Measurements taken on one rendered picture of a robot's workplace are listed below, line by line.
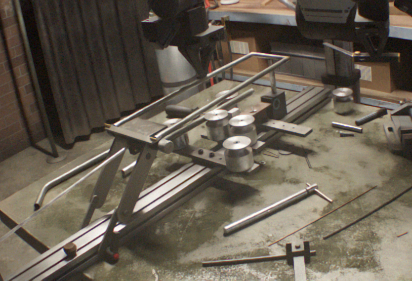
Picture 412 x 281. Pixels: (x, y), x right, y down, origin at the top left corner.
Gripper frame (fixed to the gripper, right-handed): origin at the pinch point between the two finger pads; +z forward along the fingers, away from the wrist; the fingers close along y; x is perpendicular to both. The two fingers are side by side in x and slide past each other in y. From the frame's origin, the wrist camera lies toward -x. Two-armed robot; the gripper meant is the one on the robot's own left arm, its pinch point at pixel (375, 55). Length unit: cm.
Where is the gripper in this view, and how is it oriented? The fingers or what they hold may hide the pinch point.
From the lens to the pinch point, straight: 105.6
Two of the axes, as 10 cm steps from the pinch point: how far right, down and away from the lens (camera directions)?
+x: -9.3, -0.1, 3.8
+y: 3.3, -5.4, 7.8
